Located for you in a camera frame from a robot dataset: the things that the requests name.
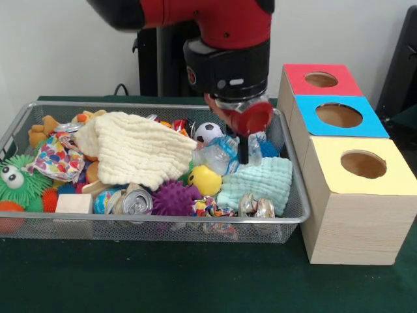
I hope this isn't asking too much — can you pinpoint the green spiky googly-eyed toy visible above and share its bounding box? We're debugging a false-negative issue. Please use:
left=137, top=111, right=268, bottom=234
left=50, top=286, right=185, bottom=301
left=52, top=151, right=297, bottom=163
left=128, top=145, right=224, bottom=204
left=0, top=155, right=45, bottom=213

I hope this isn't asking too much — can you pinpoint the wooden box with three holes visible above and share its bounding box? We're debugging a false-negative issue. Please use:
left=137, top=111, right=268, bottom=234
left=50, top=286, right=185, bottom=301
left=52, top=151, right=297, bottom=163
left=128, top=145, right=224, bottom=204
left=276, top=63, right=417, bottom=265

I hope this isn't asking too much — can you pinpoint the silver drinks can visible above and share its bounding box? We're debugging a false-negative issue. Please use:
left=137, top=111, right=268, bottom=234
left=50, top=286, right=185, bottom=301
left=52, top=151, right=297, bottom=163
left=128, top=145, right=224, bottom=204
left=122, top=188, right=154, bottom=216

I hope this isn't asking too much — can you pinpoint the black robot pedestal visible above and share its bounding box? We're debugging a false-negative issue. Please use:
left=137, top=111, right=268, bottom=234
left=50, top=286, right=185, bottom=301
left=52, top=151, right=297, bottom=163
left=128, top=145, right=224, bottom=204
left=132, top=27, right=209, bottom=98

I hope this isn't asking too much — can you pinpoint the crushed clear plastic bottle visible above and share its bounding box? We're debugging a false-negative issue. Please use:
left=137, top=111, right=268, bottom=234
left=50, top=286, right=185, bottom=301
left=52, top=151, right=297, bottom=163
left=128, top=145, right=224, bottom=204
left=192, top=134, right=263, bottom=177

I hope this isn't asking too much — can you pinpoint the shallow wire mesh bin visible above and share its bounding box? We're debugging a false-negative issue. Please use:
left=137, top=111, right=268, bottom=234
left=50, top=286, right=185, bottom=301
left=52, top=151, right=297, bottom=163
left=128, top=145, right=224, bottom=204
left=0, top=100, right=311, bottom=244

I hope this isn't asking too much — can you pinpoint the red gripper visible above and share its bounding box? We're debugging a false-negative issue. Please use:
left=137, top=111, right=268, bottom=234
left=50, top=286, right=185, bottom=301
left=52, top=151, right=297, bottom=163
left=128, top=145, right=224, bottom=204
left=203, top=93, right=274, bottom=165

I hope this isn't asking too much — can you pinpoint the black upright panel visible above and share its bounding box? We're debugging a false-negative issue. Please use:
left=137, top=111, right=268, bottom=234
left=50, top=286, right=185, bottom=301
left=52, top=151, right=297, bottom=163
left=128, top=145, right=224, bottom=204
left=374, top=5, right=417, bottom=121

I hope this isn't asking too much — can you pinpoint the blue spiky rubber ball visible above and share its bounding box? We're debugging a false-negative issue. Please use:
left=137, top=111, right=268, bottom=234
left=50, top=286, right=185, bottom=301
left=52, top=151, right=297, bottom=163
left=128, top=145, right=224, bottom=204
left=257, top=132, right=281, bottom=160

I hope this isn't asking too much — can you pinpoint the yellow smiley face ball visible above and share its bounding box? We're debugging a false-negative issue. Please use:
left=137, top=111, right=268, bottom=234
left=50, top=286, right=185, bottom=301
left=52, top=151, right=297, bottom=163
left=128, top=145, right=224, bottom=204
left=187, top=165, right=223, bottom=197

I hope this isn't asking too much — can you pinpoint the purple spiky ball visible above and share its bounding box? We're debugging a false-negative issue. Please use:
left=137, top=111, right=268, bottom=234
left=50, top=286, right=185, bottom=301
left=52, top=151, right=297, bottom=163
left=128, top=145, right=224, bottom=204
left=151, top=179, right=203, bottom=216

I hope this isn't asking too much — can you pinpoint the crushed silver can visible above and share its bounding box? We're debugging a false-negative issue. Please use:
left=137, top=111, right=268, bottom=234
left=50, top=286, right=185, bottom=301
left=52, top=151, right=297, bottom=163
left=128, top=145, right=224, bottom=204
left=237, top=192, right=276, bottom=218

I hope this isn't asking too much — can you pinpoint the light blue waffle cloth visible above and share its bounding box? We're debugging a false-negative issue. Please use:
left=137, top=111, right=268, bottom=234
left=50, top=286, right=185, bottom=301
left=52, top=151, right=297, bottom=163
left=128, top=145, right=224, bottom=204
left=216, top=157, right=293, bottom=216

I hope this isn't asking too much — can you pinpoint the cream waffle cloth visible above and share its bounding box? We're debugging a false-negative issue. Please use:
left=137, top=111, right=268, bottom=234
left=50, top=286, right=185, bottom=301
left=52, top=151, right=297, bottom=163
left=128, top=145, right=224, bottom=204
left=74, top=111, right=197, bottom=192

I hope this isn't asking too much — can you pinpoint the dark green table cloth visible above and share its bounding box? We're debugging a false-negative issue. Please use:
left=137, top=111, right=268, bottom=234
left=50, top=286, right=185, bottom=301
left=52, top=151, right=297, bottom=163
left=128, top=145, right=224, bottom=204
left=0, top=95, right=417, bottom=313
left=387, top=104, right=417, bottom=131

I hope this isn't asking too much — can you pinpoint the crumpled colourful wrapper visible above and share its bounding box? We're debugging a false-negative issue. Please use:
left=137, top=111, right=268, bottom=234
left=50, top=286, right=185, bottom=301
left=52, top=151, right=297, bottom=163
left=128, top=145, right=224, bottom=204
left=192, top=196, right=237, bottom=218

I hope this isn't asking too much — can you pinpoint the small soccer ball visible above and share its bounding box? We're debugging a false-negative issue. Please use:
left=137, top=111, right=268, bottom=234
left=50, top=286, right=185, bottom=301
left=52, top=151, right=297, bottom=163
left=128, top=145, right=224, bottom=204
left=194, top=122, right=225, bottom=144

